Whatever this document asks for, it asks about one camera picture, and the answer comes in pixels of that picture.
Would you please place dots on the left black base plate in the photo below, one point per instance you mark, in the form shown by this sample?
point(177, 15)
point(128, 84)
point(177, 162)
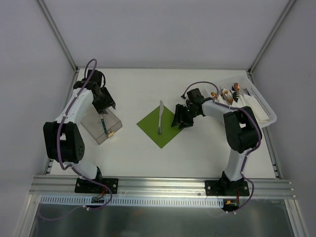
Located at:
point(86, 187)

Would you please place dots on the copper spoon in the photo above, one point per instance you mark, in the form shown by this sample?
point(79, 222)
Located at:
point(237, 88)

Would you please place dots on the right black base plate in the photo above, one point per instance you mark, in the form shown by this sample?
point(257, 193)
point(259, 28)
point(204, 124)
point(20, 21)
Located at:
point(220, 188)

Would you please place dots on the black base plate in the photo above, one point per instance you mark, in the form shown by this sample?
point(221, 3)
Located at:
point(220, 188)
point(86, 187)

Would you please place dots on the green paper napkin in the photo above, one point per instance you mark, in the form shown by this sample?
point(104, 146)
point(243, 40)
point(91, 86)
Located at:
point(149, 125)

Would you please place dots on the aluminium rail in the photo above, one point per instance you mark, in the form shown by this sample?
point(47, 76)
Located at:
point(162, 187)

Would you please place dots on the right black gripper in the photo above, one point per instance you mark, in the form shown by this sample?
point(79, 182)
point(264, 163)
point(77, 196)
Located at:
point(184, 115)

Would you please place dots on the copper fork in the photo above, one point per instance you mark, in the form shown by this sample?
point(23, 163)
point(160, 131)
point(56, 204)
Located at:
point(229, 98)

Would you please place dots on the frame post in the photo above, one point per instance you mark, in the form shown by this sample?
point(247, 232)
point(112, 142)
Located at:
point(56, 32)
point(277, 25)

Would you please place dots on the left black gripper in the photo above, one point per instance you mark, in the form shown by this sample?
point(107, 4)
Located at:
point(105, 100)

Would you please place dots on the white slotted cable duct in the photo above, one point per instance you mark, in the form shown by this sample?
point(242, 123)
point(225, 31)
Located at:
point(134, 201)

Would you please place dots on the white plastic basket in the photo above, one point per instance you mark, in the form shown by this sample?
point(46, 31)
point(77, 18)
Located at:
point(217, 107)

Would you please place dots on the white rolled napkin bundle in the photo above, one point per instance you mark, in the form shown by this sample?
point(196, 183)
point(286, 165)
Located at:
point(257, 109)

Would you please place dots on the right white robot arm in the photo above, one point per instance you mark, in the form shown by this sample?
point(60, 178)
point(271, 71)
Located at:
point(242, 132)

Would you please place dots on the green handled fork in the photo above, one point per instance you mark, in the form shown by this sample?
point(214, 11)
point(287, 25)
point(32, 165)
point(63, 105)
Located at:
point(104, 125)

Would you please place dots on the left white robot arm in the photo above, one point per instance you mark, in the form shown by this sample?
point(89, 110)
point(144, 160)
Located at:
point(63, 140)

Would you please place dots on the left frame post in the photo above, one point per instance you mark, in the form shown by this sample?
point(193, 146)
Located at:
point(56, 32)

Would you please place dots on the right frame post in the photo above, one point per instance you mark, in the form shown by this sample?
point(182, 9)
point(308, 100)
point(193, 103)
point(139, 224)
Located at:
point(277, 25)

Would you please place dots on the silver table knife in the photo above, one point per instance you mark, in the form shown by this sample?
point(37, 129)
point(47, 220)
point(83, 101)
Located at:
point(161, 109)

